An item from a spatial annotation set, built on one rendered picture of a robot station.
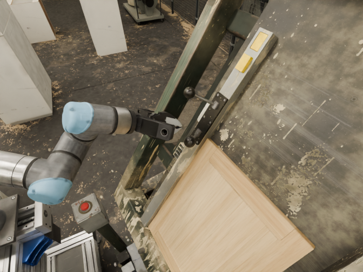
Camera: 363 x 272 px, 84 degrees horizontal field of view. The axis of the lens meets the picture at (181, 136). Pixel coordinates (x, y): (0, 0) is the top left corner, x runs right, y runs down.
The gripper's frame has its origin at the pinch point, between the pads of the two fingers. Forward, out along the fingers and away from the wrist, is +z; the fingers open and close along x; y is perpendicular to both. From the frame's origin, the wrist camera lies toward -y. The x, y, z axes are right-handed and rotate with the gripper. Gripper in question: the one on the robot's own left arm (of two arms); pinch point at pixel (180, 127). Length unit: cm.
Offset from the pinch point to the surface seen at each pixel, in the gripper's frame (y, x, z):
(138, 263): 13, 76, 9
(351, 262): -52, 13, 5
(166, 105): 18.4, -4.5, 7.4
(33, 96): 260, 41, -1
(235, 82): -11.1, -18.9, 8.2
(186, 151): 1.5, 10.2, 8.1
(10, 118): 279, 76, -20
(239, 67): -11.6, -23.4, 6.9
